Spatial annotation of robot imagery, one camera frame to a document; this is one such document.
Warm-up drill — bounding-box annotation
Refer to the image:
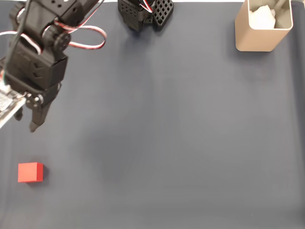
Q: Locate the red cube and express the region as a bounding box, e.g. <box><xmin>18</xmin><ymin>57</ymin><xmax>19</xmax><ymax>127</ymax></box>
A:
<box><xmin>18</xmin><ymin>162</ymin><xmax>44</xmax><ymax>184</ymax></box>

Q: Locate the beige rectangular box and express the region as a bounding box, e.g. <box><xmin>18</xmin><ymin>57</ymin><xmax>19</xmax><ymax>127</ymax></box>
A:
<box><xmin>234</xmin><ymin>0</ymin><xmax>294</xmax><ymax>52</ymax></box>

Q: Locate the dark grey mat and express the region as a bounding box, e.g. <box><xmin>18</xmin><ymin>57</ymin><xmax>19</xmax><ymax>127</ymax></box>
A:
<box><xmin>0</xmin><ymin>1</ymin><xmax>305</xmax><ymax>229</ymax></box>

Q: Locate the white crumpled paper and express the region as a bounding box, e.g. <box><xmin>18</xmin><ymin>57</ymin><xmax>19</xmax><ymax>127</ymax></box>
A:
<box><xmin>249</xmin><ymin>5</ymin><xmax>277</xmax><ymax>30</ymax></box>

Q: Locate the red white servo cable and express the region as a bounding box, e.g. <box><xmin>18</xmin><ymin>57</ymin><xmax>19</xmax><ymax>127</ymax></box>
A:
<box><xmin>138</xmin><ymin>0</ymin><xmax>153</xmax><ymax>13</ymax></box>
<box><xmin>20</xmin><ymin>32</ymin><xmax>43</xmax><ymax>55</ymax></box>
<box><xmin>53</xmin><ymin>20</ymin><xmax>107</xmax><ymax>51</ymax></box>

